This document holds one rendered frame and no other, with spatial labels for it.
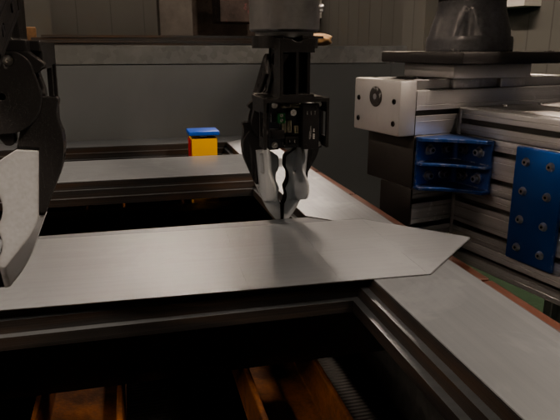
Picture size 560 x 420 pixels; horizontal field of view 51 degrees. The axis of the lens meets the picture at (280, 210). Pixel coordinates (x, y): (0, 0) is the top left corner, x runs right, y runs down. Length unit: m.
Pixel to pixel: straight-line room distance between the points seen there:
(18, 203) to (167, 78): 1.01
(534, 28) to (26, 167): 4.40
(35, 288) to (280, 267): 0.21
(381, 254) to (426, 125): 0.47
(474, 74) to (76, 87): 0.82
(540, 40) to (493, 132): 3.62
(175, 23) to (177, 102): 2.37
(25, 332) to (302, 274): 0.23
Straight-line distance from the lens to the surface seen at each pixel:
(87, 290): 0.52
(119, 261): 0.58
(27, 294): 0.53
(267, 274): 0.52
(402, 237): 0.64
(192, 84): 1.38
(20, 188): 0.38
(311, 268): 0.54
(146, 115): 1.37
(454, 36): 1.08
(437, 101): 1.02
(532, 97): 1.17
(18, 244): 0.39
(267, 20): 0.62
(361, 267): 0.54
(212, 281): 0.51
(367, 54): 1.48
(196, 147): 1.16
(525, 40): 4.69
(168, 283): 0.51
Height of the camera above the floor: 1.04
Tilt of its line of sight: 15 degrees down
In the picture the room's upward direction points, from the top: straight up
